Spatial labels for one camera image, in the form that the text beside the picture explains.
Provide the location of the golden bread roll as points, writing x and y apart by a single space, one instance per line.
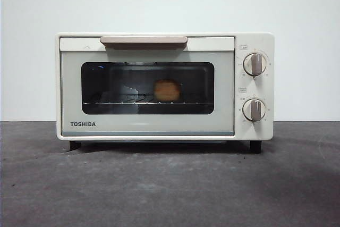
167 90

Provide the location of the black oven foot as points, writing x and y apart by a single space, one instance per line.
255 146
75 146

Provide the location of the cream Toshiba toaster oven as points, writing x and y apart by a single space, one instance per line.
269 91

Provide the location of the cream timer knob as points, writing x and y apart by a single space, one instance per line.
254 110

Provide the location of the cream temperature knob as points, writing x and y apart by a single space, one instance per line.
255 64

